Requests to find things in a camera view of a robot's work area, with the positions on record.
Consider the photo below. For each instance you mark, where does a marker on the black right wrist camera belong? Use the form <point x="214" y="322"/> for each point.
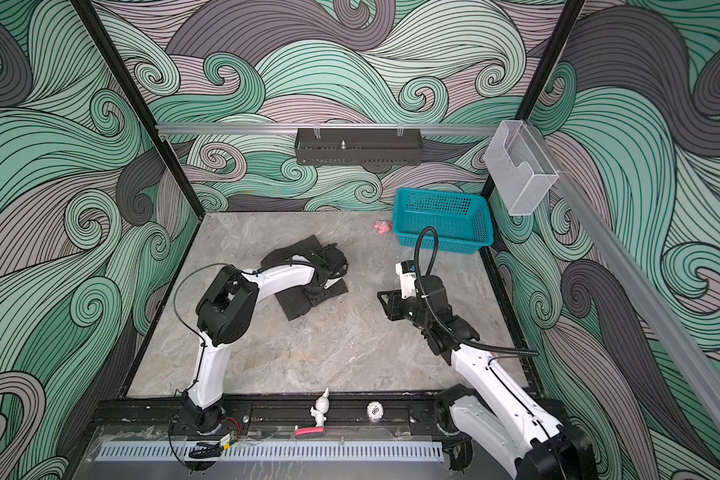
<point x="406" y="272"/>

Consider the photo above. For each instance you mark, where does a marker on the dark grey pinstriped shirt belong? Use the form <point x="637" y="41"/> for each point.
<point x="331" y="262"/>

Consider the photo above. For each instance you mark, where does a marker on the aluminium rail wall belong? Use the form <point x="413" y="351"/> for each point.
<point x="586" y="193"/>
<point x="252" y="128"/>

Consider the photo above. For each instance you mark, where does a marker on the clear plastic wall holder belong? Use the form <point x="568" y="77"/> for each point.
<point x="521" y="166"/>

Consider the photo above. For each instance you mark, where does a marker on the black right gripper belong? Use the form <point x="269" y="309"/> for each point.
<point x="394" y="309"/>

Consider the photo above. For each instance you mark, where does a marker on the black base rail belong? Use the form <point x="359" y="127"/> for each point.
<point x="417" y="412"/>

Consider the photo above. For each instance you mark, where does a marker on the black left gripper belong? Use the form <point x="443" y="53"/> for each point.
<point x="325" y="296"/>

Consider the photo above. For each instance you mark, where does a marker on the aluminium rail back wall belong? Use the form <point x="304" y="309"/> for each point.
<point x="252" y="128"/>

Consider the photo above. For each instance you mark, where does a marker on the teal plastic basket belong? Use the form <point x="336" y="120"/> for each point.
<point x="463" y="221"/>

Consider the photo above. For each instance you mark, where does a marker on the white figurine on pink base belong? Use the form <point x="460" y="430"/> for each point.
<point x="319" y="414"/>

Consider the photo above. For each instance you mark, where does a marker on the black perforated metal shelf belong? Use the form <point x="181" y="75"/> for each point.
<point x="373" y="147"/>

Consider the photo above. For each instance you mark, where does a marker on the white slotted cable duct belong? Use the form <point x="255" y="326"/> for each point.
<point x="342" y="450"/>

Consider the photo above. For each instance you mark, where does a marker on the small pink toy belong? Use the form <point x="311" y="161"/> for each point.
<point x="383" y="226"/>

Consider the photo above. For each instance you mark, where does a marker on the aluminium rail right wall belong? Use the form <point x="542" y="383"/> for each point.
<point x="586" y="193"/>

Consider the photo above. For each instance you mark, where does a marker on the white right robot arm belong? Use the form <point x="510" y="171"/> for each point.
<point x="492" y="408"/>

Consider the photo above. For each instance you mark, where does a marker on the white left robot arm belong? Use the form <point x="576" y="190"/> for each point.
<point x="300" y="277"/>

